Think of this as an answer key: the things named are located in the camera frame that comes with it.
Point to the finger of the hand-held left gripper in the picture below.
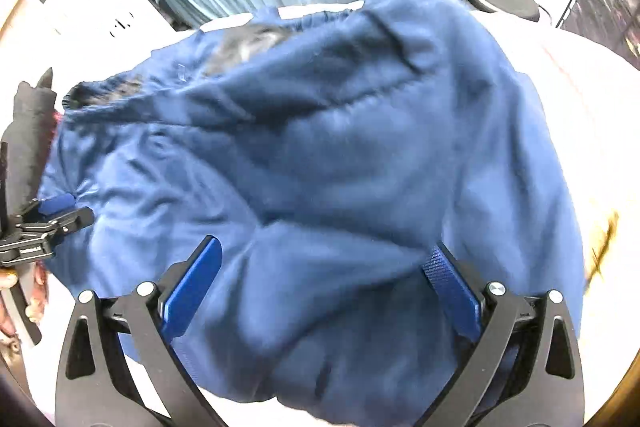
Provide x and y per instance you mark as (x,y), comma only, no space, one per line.
(56,204)
(75,218)

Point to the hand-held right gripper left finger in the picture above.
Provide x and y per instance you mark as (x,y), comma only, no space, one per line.
(195,287)

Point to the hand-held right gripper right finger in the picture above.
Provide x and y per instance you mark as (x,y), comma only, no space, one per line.
(450,287)

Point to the blue fleece garment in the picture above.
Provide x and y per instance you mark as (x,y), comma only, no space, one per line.
(325,157)

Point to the black quilted jacket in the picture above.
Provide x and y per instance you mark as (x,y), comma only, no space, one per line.
(30,132)

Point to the red ribbed cloth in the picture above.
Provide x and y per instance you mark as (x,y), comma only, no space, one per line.
(56,118)

